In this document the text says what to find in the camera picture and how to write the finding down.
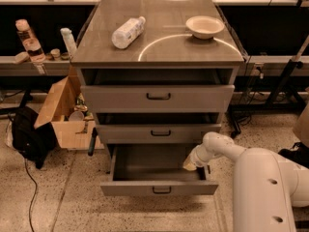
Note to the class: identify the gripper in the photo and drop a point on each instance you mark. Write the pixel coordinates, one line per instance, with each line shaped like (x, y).
(195, 159)

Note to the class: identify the black tripod stand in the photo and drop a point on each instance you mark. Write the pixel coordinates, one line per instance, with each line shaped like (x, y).
(284, 77)

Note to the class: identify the small round container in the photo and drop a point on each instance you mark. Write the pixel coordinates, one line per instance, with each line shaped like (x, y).
(56, 53)

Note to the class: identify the black backpack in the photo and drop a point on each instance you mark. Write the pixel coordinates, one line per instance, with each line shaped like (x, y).
(33, 144)

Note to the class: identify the white paper bowl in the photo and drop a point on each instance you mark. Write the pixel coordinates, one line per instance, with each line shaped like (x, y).
(204, 27)

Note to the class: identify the grey middle drawer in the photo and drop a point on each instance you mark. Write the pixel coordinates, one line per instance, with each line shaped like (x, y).
(148, 134)

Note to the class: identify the grey three-drawer cabinet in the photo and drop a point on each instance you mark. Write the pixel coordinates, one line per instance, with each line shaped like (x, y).
(166, 53)

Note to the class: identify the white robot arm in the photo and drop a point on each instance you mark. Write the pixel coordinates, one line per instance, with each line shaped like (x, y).
(266, 186)

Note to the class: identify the grey bottom drawer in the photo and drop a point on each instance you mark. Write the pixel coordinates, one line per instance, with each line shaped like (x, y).
(155, 170)

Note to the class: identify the clear plastic bottle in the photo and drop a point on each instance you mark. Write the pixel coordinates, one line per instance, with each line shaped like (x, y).
(128, 32)

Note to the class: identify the grey metal shelf rail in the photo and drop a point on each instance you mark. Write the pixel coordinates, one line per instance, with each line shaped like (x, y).
(8, 67)

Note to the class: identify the grey drawer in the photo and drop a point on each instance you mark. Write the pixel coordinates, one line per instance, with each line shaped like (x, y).
(157, 98)
(148, 134)
(155, 170)

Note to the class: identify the tall bottle with label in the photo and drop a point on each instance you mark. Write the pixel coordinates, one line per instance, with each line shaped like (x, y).
(29, 41)

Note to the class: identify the white green spray can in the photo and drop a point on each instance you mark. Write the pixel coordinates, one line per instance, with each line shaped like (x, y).
(69, 41)

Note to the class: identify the open cardboard box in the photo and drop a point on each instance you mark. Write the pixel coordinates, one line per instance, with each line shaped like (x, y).
(59, 104)

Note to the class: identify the grey top drawer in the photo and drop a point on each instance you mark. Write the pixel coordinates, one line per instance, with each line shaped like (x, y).
(157, 98)

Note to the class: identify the white cup in box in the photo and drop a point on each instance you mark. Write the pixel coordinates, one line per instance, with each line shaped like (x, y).
(76, 116)

